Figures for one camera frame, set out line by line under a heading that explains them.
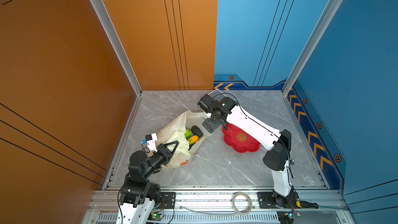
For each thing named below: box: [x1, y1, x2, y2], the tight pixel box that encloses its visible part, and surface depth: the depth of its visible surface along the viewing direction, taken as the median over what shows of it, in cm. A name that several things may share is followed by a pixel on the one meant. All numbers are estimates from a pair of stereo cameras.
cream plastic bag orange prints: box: [156, 110, 209, 169], surface depth 74 cm
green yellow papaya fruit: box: [187, 135, 200, 146], surface depth 91 cm
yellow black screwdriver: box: [295, 200, 319, 209], surface depth 72 cm
